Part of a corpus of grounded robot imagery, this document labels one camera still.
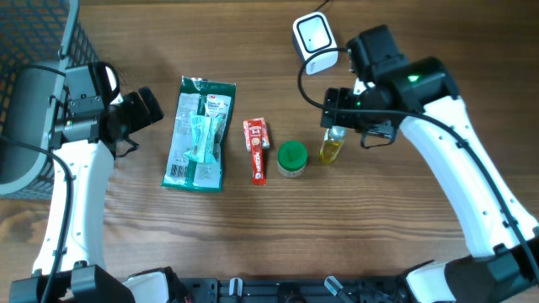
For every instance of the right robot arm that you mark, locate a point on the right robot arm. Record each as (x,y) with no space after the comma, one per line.
(421,101)

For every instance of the green lid white jar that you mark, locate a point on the green lid white jar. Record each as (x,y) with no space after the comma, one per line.
(292,159)

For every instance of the green white plastic package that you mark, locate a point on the green white plastic package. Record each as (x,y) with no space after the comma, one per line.
(203,115)

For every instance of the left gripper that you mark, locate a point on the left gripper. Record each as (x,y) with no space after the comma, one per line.
(141,117)

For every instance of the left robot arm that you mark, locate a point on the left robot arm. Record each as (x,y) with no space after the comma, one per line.
(63,129)

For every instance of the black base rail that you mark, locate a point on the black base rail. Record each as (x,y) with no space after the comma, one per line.
(376,289)

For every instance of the red white tissue pack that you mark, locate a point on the red white tissue pack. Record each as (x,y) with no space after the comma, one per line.
(265,133)

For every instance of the white barcode scanner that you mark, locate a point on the white barcode scanner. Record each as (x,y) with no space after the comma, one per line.
(311,33)

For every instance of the red Nescafe coffee stick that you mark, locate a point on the red Nescafe coffee stick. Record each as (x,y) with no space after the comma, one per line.
(257,152)

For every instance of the yellow dish soap bottle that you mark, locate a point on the yellow dish soap bottle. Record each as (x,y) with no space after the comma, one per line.
(333,141)

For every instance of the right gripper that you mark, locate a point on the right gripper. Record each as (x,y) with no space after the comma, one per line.
(386,130)

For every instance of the dark grey plastic basket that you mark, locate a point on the dark grey plastic basket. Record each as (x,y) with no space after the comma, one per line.
(39,41)

